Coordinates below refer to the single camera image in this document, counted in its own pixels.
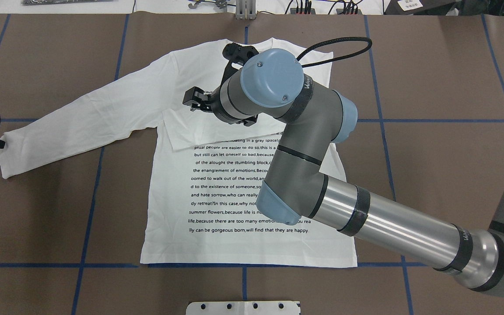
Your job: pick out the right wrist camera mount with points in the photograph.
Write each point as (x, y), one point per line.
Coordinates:
(236, 54)

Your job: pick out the aluminium frame post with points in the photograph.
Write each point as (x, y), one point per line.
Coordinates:
(245, 9)

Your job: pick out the orange black connector box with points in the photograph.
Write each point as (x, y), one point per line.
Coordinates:
(304, 10)

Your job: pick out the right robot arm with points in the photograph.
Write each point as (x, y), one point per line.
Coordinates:
(273, 83)

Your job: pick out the white central pillar with base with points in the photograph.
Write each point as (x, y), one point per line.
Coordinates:
(244, 308)

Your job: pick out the white long-sleeve printed shirt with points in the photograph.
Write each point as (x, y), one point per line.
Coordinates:
(206, 174)

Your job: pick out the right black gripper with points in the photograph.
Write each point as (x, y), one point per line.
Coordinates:
(214, 105)

